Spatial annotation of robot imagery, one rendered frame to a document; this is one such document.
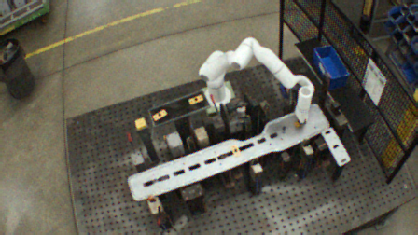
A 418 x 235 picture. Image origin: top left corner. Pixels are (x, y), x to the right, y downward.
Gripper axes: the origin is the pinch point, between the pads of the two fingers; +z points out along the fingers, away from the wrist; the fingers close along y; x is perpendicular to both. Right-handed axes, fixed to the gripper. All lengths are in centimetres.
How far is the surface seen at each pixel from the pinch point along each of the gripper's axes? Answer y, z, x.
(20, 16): -368, 72, -233
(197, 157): -6, 4, -70
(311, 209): 51, 34, -11
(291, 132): 3.4, 3.6, -8.5
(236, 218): 33, 34, -60
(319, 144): 18.6, 5.6, 6.2
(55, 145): -131, 104, -198
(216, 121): -20, -4, -51
